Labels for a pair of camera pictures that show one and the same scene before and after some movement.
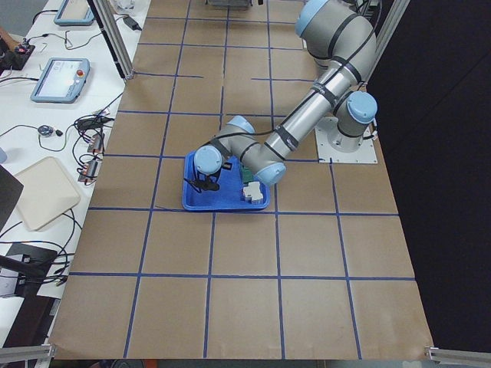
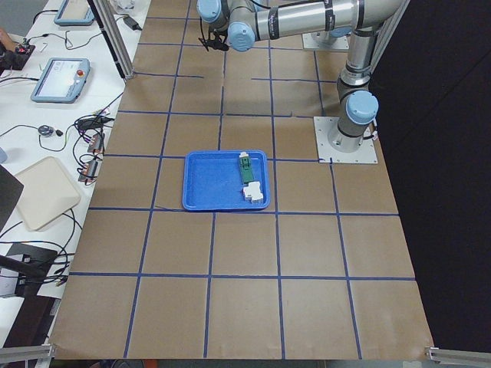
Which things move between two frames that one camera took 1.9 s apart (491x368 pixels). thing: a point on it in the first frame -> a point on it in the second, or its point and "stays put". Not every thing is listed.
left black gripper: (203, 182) -> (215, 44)
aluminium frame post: (115, 37) stays put
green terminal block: (247, 175) stays put
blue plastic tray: (229, 195) stays put
